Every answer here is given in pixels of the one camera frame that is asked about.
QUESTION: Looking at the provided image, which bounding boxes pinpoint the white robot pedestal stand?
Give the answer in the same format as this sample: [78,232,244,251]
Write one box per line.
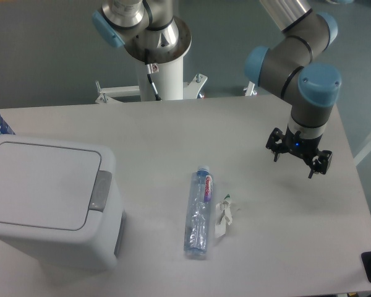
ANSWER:
[94,46,260,105]

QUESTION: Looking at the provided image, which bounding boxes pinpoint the crumpled white paper wrapper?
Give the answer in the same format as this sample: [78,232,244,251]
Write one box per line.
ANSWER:
[215,194,240,238]

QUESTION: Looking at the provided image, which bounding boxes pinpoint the crushed clear plastic bottle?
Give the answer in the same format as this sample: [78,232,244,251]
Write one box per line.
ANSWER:
[184,166,213,260]

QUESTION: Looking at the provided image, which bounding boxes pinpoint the black cable on pedestal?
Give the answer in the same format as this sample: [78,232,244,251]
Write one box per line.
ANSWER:
[143,49,162,101]

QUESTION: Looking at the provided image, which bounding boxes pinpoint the white plastic trash can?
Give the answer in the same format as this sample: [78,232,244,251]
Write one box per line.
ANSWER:
[0,135,124,270]

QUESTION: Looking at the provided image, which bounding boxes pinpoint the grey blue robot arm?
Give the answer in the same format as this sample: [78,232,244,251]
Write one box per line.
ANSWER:
[92,1,342,174]

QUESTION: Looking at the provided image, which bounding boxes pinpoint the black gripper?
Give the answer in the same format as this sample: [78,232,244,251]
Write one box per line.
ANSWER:
[266,117,333,179]

